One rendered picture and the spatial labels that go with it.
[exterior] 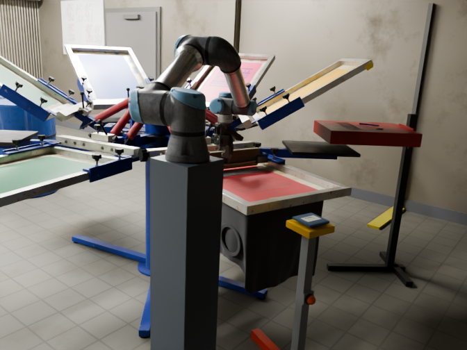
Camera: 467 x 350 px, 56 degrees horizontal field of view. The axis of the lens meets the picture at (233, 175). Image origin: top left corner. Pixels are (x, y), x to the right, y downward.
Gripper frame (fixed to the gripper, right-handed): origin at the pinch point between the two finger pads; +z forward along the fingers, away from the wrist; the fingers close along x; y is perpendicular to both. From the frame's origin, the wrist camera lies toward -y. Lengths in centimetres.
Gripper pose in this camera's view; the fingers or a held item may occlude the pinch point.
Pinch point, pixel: (226, 160)
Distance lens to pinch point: 231.2
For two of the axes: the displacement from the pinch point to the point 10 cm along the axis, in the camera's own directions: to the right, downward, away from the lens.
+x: 5.5, 2.5, -8.0
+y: -8.3, 1.1, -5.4
